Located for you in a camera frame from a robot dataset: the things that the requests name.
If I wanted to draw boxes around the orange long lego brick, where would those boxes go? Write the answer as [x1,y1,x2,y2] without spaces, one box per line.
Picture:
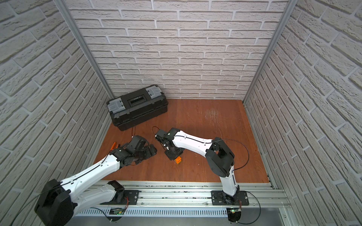
[175,156,182,164]

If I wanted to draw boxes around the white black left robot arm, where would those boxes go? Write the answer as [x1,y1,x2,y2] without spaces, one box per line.
[35,145,157,226]

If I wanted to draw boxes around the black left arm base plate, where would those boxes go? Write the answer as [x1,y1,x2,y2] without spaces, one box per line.
[114,190,140,205]

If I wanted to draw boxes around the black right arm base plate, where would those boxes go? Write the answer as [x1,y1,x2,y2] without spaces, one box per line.
[211,191,249,206]

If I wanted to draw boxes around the aluminium corner post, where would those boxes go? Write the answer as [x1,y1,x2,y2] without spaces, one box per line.
[243,0,298,104]
[54,0,115,99]

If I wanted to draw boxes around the aluminium corner post left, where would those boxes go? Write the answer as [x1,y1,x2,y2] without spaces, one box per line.
[54,0,115,99]

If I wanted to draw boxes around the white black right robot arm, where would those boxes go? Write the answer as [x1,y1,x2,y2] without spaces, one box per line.
[155,128,239,205]

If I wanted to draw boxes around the white perforated cable tray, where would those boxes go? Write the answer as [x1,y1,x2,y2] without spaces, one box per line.
[77,207,227,218]

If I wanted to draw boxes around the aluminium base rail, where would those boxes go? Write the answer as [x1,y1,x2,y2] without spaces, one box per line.
[64,180,292,209]

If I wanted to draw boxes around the orange handled pliers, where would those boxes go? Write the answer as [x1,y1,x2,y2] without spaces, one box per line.
[110,142,117,151]

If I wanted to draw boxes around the aluminium corner post right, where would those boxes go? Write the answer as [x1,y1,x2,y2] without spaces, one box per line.
[243,0,298,104]

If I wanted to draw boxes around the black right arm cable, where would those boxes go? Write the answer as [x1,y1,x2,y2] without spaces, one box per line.
[220,138,261,225]

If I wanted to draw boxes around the black plastic toolbox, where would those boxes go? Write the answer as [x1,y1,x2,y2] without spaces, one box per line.
[107,85,168,131]

